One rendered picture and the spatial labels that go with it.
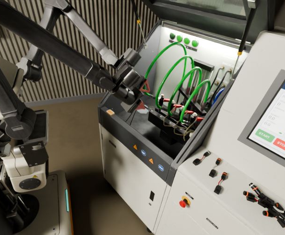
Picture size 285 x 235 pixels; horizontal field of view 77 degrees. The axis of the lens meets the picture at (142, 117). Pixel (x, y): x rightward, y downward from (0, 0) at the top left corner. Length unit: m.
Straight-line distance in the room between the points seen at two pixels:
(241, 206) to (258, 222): 0.07
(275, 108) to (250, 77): 0.16
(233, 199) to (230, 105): 0.41
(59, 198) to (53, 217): 0.14
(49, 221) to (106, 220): 0.48
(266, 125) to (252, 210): 0.35
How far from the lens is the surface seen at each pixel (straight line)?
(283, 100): 0.91
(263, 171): 1.01
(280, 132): 0.93
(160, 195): 1.21
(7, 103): 0.72
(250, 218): 0.91
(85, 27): 1.01
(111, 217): 1.83
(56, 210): 1.62
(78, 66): 0.64
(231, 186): 0.95
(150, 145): 1.01
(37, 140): 0.98
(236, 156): 1.01
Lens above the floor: 1.69
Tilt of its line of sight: 39 degrees down
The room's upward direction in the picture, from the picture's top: 6 degrees clockwise
